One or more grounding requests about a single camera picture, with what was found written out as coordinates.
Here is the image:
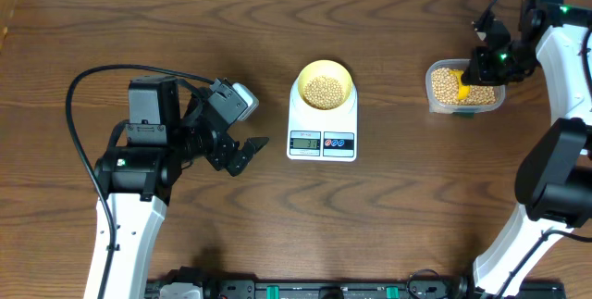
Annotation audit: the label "yellow scoop cup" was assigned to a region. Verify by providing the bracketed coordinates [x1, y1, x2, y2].
[450, 69, 471, 101]

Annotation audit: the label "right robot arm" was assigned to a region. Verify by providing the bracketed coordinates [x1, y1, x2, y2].
[457, 0, 591, 298]

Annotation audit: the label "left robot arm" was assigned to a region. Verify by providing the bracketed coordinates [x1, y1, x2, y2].
[84, 120, 269, 298]

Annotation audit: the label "white digital kitchen scale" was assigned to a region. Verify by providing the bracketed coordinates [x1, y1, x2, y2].
[286, 79, 358, 162]

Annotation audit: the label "soybeans in yellow bowl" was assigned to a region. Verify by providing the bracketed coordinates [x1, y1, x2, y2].
[303, 76, 345, 110]

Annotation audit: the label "yellow bowl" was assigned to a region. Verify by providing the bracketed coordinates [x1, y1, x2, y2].
[296, 60, 353, 110]

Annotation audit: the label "clear plastic container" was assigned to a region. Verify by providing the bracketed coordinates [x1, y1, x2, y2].
[425, 58, 506, 114]

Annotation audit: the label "green tape piece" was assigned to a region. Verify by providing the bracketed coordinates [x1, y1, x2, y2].
[452, 112, 475, 118]

